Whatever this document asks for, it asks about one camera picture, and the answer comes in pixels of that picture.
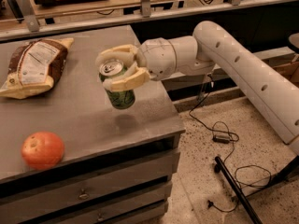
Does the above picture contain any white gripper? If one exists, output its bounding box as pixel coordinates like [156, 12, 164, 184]
[95, 38, 176, 92]

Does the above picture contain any green soda can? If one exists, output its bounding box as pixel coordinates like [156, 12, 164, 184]
[99, 59, 135, 109]

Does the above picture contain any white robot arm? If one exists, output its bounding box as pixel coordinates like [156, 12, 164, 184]
[95, 21, 299, 154]

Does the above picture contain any brown chip bag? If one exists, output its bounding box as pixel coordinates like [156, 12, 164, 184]
[0, 38, 74, 99]

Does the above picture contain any grey drawer cabinet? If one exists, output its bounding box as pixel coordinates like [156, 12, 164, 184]
[0, 26, 184, 224]

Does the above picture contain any black power adapter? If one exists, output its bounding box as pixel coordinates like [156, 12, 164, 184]
[213, 135, 230, 144]

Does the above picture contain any red tomato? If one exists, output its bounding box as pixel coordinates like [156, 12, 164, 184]
[21, 132, 64, 170]

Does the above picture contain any black stand leg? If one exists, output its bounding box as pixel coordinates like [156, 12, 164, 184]
[214, 156, 299, 224]

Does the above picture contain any black floor cable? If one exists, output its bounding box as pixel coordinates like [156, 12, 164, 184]
[188, 74, 273, 214]

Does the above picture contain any metal railing frame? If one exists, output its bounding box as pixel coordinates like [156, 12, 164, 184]
[0, 0, 296, 42]

